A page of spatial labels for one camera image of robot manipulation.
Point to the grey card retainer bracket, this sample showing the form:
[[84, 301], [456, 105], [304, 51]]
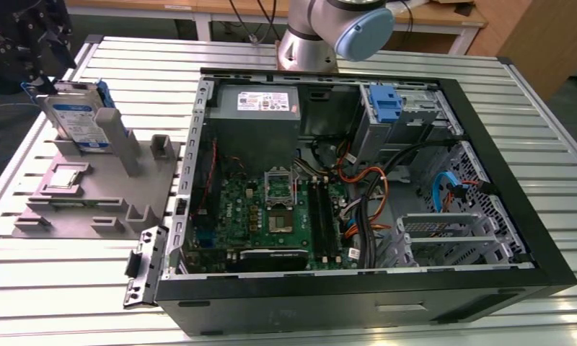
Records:
[[149, 266]]

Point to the CPU socket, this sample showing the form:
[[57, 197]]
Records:
[[281, 221]]

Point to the wooden desk white frame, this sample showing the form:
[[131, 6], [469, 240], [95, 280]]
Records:
[[443, 18]]

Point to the silver CPU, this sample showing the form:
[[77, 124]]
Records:
[[63, 179]]

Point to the black graphics card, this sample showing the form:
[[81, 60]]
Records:
[[273, 259]]

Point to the black RAM slot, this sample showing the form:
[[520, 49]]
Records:
[[317, 220], [323, 220], [331, 220]]

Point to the green RAM stick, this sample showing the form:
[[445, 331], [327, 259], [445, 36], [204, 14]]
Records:
[[72, 204]]

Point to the grey parts rack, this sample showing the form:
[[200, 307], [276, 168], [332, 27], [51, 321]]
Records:
[[115, 202]]

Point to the blue board connector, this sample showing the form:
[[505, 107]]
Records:
[[205, 239]]

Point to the metal drive cage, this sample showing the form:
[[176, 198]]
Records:
[[380, 140]]

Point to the black PC case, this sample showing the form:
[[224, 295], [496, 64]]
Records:
[[317, 306]]

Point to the hard disk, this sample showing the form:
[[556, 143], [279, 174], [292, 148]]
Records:
[[75, 122]]

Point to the black office chair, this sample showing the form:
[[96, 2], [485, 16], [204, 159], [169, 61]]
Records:
[[4, 88]]

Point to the white barcode label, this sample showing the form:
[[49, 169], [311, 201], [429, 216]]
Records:
[[355, 253]]

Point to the metal disk bay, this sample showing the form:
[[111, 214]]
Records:
[[443, 239]]

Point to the grey power supply unit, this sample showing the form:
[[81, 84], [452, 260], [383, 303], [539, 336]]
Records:
[[255, 137]]

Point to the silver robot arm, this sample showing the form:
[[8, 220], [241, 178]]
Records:
[[308, 50]]

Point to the green motherboard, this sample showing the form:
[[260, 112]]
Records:
[[240, 216]]

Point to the brown wooden cabinet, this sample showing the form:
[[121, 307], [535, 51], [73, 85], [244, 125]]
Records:
[[548, 36]]

